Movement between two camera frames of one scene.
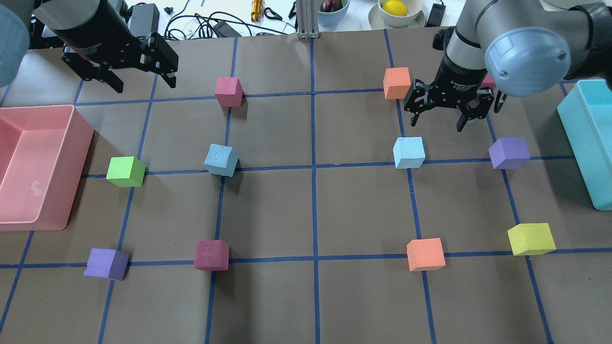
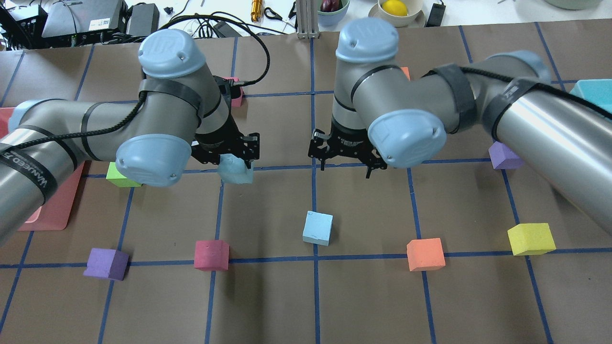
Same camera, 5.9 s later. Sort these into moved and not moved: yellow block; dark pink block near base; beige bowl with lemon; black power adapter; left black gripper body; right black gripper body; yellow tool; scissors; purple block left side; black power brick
Moved: left black gripper body; right black gripper body
Not moved: scissors; yellow tool; yellow block; black power brick; purple block left side; beige bowl with lemon; black power adapter; dark pink block near base
